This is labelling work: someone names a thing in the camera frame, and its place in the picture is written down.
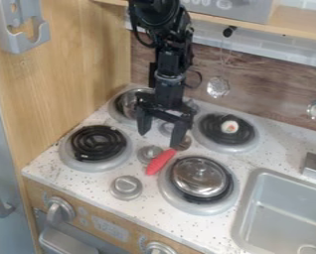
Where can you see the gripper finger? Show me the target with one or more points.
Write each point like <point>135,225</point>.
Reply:
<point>144,123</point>
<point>179,134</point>

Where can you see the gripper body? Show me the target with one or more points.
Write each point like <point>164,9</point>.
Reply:
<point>168,94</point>

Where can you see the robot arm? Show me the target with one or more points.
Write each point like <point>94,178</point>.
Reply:
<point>160,20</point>

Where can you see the silver pan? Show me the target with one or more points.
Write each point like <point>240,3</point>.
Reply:
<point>126,105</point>

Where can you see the red toy pepper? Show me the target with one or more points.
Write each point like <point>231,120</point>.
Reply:
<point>159,162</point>

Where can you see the silver lid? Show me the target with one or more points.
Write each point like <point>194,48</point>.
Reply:
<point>199,177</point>

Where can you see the silver hanging strainer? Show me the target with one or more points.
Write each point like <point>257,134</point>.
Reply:
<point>218,87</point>

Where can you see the toy stove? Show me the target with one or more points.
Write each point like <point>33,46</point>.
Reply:
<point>98,145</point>

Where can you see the white toy sushi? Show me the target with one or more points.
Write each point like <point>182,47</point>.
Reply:
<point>230,126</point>

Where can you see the toy microwave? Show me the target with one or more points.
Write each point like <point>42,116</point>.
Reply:
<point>236,9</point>

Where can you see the toy sink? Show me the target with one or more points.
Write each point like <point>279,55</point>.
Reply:
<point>284,215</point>

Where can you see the grey toy fridge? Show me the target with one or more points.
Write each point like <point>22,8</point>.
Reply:
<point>1,185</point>

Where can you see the grey wall holder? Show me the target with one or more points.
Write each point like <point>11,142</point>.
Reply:
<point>21,33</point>

